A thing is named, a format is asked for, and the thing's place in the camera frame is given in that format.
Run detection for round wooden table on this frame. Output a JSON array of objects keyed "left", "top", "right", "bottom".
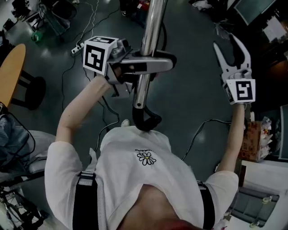
[{"left": 0, "top": 44, "right": 27, "bottom": 108}]

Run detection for blue-grey garment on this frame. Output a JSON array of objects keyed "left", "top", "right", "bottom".
[{"left": 0, "top": 112, "right": 34, "bottom": 171}]

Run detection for black vacuum hose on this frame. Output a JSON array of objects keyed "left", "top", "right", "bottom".
[{"left": 132, "top": 21, "right": 168, "bottom": 132}]

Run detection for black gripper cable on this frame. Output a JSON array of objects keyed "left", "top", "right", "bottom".
[
  {"left": 181, "top": 119, "right": 232, "bottom": 160},
  {"left": 96, "top": 96, "right": 120, "bottom": 153}
]

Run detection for black floor cable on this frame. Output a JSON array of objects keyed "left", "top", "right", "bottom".
[{"left": 60, "top": 53, "right": 76, "bottom": 102}]

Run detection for white power strip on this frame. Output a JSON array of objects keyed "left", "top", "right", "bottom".
[{"left": 71, "top": 42, "right": 85, "bottom": 56}]

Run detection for white cloth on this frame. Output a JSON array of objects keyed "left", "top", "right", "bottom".
[{"left": 192, "top": 0, "right": 213, "bottom": 11}]

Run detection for black round table base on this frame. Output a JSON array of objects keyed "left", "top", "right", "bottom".
[{"left": 10, "top": 71, "right": 47, "bottom": 111}]

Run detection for grey panel with castors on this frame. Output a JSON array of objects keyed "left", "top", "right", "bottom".
[{"left": 231, "top": 187, "right": 281, "bottom": 225}]

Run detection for white box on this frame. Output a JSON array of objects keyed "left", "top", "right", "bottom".
[{"left": 240, "top": 155, "right": 288, "bottom": 194}]

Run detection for silver metal vacuum tube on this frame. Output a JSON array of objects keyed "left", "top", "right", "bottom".
[{"left": 132, "top": 0, "right": 167, "bottom": 111}]

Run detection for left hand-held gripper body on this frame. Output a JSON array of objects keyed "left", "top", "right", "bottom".
[{"left": 82, "top": 35, "right": 136, "bottom": 98}]

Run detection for clear plastic bag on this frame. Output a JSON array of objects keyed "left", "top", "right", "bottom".
[{"left": 213, "top": 21, "right": 232, "bottom": 40}]

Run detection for green object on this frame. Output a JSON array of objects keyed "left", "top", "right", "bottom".
[{"left": 31, "top": 31, "right": 44, "bottom": 43}]

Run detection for black office chair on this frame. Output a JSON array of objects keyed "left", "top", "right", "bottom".
[{"left": 51, "top": 0, "right": 77, "bottom": 20}]

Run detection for white cable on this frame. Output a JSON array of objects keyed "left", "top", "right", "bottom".
[{"left": 76, "top": 0, "right": 100, "bottom": 46}]

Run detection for person's white flower-print shirt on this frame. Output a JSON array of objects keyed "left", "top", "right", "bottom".
[{"left": 45, "top": 127, "right": 239, "bottom": 230}]

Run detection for brown cardboard box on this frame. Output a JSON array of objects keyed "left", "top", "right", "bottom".
[{"left": 238, "top": 116, "right": 274, "bottom": 163}]

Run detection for white plastic bag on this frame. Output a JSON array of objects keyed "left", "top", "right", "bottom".
[{"left": 27, "top": 130, "right": 58, "bottom": 175}]

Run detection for black harness strap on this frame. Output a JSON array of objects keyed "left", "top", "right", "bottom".
[
  {"left": 72, "top": 172, "right": 99, "bottom": 230},
  {"left": 197, "top": 181, "right": 216, "bottom": 230}
]

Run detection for person's left forearm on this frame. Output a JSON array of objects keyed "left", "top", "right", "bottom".
[{"left": 55, "top": 75, "right": 113, "bottom": 144}]

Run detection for person's right forearm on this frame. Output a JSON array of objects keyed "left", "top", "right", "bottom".
[{"left": 217, "top": 102, "right": 246, "bottom": 173}]

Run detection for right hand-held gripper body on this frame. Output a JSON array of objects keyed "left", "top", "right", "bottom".
[{"left": 220, "top": 66, "right": 257, "bottom": 105}]

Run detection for white paper sheet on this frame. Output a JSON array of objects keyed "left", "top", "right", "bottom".
[{"left": 262, "top": 17, "right": 288, "bottom": 43}]

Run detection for white desk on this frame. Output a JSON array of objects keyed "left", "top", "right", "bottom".
[{"left": 0, "top": 0, "right": 45, "bottom": 32}]

